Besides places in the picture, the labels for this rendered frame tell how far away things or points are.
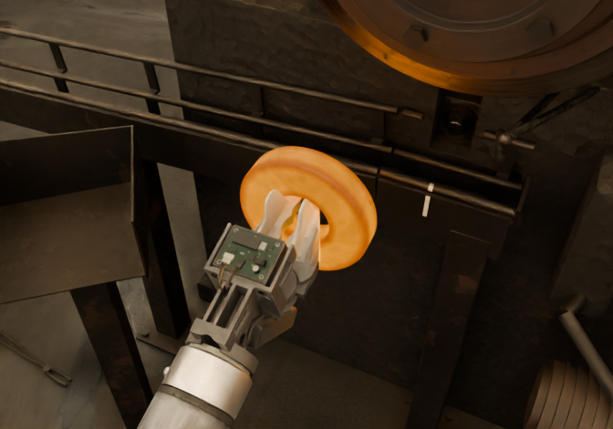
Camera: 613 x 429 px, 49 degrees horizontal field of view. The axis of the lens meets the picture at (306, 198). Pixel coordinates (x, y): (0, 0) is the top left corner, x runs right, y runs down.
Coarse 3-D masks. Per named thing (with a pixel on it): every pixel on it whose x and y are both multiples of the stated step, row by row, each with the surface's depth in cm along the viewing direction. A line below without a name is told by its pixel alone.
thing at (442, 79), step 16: (320, 0) 81; (336, 0) 80; (336, 16) 81; (352, 32) 82; (368, 32) 81; (368, 48) 82; (384, 48) 81; (608, 48) 70; (400, 64) 82; (416, 64) 81; (592, 64) 71; (608, 64) 71; (432, 80) 81; (448, 80) 80; (464, 80) 79; (480, 80) 79; (496, 80) 78; (512, 80) 77; (528, 80) 76; (544, 80) 75; (560, 80) 74; (576, 80) 73; (592, 80) 73; (496, 96) 79; (512, 96) 78
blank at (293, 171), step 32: (288, 160) 69; (320, 160) 69; (256, 192) 74; (288, 192) 72; (320, 192) 70; (352, 192) 69; (256, 224) 78; (352, 224) 70; (320, 256) 76; (352, 256) 74
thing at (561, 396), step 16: (544, 368) 96; (560, 368) 94; (576, 368) 96; (544, 384) 93; (560, 384) 92; (576, 384) 92; (592, 384) 92; (528, 400) 102; (544, 400) 93; (560, 400) 91; (576, 400) 90; (592, 400) 91; (608, 400) 90; (528, 416) 95; (544, 416) 91; (560, 416) 91; (576, 416) 90; (592, 416) 90; (608, 416) 89
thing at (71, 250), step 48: (0, 144) 100; (48, 144) 101; (96, 144) 103; (0, 192) 106; (48, 192) 108; (96, 192) 108; (144, 192) 105; (0, 240) 103; (48, 240) 102; (96, 240) 101; (144, 240) 97; (0, 288) 96; (48, 288) 95; (96, 288) 107; (96, 336) 115; (144, 384) 133
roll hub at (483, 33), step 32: (352, 0) 69; (384, 0) 67; (416, 0) 67; (448, 0) 66; (480, 0) 64; (512, 0) 63; (544, 0) 61; (576, 0) 59; (384, 32) 70; (448, 32) 67; (480, 32) 65; (512, 32) 64
